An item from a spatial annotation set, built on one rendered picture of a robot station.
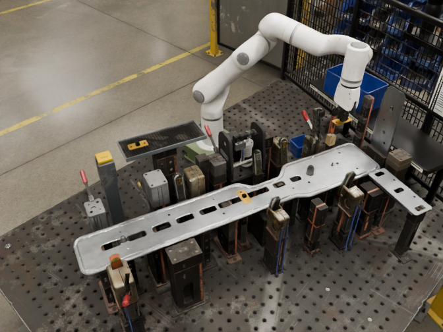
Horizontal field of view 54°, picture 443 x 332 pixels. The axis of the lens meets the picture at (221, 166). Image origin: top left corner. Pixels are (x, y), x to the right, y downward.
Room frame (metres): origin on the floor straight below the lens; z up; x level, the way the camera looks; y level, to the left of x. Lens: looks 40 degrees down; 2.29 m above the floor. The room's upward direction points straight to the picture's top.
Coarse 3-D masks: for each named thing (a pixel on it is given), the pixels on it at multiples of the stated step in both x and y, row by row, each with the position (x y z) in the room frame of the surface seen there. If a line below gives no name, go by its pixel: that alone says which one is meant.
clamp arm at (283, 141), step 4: (280, 140) 1.58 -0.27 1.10; (284, 140) 1.58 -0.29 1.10; (280, 144) 1.57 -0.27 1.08; (284, 144) 1.57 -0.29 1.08; (280, 148) 1.57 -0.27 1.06; (284, 148) 1.58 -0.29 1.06; (280, 152) 1.57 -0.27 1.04; (284, 152) 1.57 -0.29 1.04; (280, 156) 1.57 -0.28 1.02; (284, 156) 1.57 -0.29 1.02; (280, 160) 1.56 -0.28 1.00; (284, 160) 1.56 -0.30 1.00
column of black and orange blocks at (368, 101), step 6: (366, 96) 1.81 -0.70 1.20; (366, 102) 1.79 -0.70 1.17; (372, 102) 1.79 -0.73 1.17; (366, 108) 1.78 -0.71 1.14; (360, 114) 1.81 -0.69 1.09; (366, 114) 1.78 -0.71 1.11; (360, 120) 1.80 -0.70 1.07; (366, 120) 1.78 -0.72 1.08; (360, 126) 1.79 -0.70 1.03; (366, 126) 1.79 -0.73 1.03; (360, 132) 1.78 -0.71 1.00; (354, 138) 1.81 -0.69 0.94; (360, 138) 1.78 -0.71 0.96; (360, 144) 1.79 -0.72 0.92
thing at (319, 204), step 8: (312, 200) 1.30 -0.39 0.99; (320, 200) 1.30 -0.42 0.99; (312, 208) 1.29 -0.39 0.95; (320, 208) 1.26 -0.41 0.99; (312, 216) 1.28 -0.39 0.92; (320, 216) 1.25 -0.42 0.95; (312, 224) 1.27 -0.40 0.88; (320, 224) 1.25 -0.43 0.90; (312, 232) 1.27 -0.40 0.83; (304, 240) 1.30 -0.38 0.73; (312, 240) 1.26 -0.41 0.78; (304, 248) 1.28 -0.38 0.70; (312, 248) 1.25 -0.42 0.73
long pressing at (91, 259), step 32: (320, 160) 1.56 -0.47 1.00; (352, 160) 1.56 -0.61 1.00; (224, 192) 1.34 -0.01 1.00; (288, 192) 1.34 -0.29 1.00; (320, 192) 1.35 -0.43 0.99; (128, 224) 1.16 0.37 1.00; (160, 224) 1.16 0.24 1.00; (192, 224) 1.16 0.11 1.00; (224, 224) 1.17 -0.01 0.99; (96, 256) 1.00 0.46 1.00; (128, 256) 1.00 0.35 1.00
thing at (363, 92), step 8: (328, 72) 2.13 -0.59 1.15; (336, 72) 2.20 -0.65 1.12; (328, 80) 2.13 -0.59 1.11; (336, 80) 2.08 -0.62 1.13; (368, 80) 2.10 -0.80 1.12; (376, 80) 2.05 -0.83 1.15; (328, 88) 2.12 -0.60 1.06; (360, 88) 1.95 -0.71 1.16; (368, 88) 2.09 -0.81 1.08; (376, 88) 2.04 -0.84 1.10; (384, 88) 1.97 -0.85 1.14; (360, 96) 1.94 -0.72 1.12; (376, 96) 1.94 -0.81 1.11; (360, 104) 1.93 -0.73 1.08; (376, 104) 1.96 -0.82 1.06
